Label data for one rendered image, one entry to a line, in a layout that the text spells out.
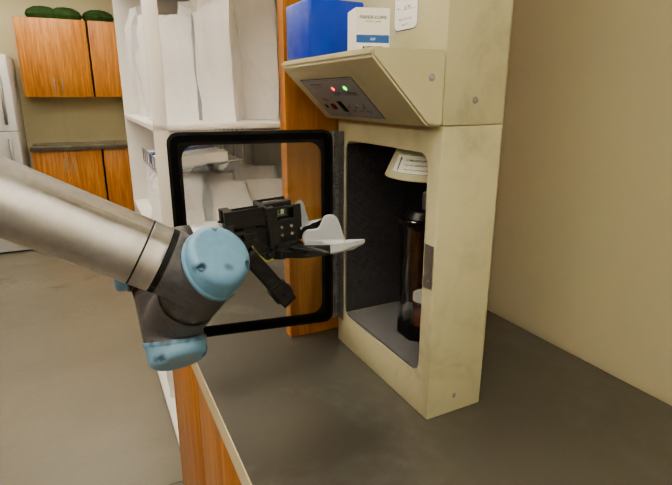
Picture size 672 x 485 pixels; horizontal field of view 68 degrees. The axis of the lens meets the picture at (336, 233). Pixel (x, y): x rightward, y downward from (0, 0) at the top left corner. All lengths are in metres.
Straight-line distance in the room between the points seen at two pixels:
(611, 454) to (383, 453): 0.34
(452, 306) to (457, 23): 0.41
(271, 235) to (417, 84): 0.29
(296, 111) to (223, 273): 0.54
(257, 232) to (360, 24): 0.33
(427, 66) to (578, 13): 0.50
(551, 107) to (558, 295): 0.40
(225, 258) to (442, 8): 0.44
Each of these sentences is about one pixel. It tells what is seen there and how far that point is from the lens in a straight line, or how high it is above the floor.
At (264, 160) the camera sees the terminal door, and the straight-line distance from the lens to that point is 0.95.
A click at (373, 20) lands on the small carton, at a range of 0.77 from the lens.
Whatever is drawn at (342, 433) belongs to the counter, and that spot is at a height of 0.94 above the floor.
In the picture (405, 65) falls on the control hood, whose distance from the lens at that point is 0.69.
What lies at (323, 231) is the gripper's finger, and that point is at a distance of 0.75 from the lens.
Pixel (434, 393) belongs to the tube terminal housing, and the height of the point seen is 0.99.
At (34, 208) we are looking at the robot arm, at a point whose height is 1.35.
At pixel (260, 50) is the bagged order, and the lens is 2.06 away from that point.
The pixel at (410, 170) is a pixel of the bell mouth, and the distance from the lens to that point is 0.83.
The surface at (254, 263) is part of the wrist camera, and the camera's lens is 0.75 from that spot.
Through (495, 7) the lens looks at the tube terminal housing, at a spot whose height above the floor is 1.57.
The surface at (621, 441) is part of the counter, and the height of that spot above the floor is 0.94.
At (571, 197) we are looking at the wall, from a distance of 1.13.
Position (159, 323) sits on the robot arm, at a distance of 0.64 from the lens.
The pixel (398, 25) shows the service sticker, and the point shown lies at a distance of 0.83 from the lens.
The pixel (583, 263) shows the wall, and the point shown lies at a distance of 1.14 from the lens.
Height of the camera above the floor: 1.45
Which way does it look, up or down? 15 degrees down
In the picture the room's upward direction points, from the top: straight up
